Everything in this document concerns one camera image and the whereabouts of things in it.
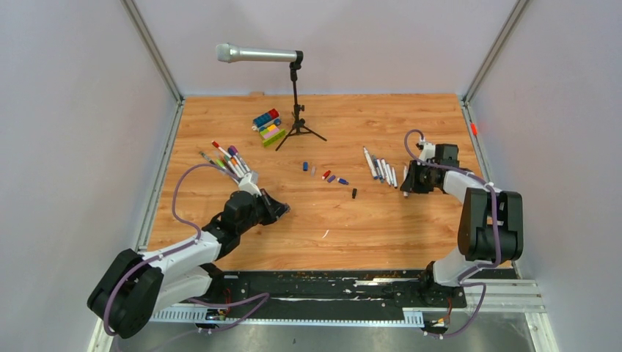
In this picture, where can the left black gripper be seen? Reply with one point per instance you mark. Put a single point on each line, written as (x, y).
(273, 209)

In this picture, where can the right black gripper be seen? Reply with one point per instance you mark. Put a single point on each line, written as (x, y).
(417, 188)

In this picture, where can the slim white blue marker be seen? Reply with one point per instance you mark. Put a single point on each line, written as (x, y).
(390, 175)

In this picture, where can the translucent blue pen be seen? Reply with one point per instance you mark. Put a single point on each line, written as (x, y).
(374, 161)

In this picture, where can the white marker blue end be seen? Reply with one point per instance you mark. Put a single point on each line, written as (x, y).
(370, 164)

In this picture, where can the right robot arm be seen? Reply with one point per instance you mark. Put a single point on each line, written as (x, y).
(491, 227)

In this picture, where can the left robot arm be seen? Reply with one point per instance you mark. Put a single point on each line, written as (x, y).
(137, 285)

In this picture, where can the green yellow pink block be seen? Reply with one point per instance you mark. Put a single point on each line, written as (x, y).
(271, 134)

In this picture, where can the black tripod microphone stand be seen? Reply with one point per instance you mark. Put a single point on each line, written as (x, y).
(298, 127)

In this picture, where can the blue red toy train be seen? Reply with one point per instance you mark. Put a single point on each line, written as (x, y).
(267, 121)

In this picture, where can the white marker red tip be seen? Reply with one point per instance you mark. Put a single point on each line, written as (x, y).
(221, 149)

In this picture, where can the silver microphone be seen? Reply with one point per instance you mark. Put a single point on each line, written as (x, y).
(230, 53)

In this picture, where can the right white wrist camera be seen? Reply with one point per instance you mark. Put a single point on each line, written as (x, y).
(427, 150)

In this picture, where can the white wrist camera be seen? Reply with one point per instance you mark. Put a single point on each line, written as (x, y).
(248, 183)
(427, 150)

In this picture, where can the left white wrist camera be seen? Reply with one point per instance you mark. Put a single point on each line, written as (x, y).
(248, 183)

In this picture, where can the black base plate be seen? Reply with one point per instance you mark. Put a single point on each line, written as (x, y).
(363, 295)

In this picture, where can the aluminium frame rail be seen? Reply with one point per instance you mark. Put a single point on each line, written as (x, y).
(498, 292)

